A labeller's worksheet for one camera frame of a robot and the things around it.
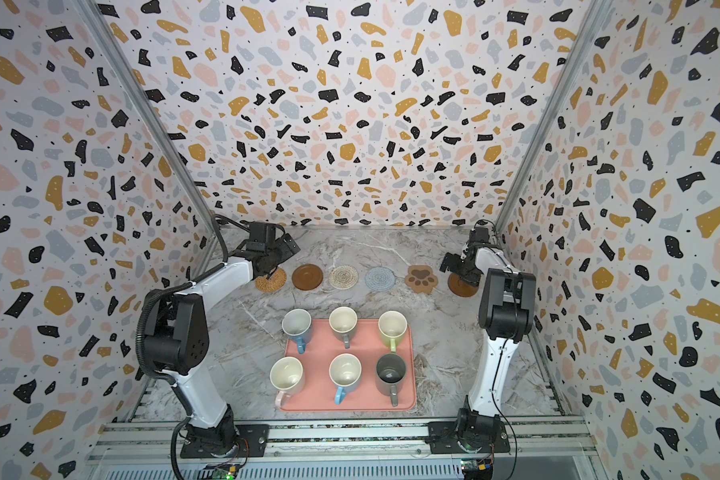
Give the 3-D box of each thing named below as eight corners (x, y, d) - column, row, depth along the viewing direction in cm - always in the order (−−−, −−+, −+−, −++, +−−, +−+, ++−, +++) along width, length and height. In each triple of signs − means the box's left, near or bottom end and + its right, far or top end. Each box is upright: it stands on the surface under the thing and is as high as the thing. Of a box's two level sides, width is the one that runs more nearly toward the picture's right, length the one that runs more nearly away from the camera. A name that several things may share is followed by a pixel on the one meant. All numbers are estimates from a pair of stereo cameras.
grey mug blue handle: (303, 360, 88) (297, 346, 80) (284, 334, 93) (277, 319, 86) (325, 344, 91) (321, 329, 84) (306, 319, 97) (300, 303, 89)
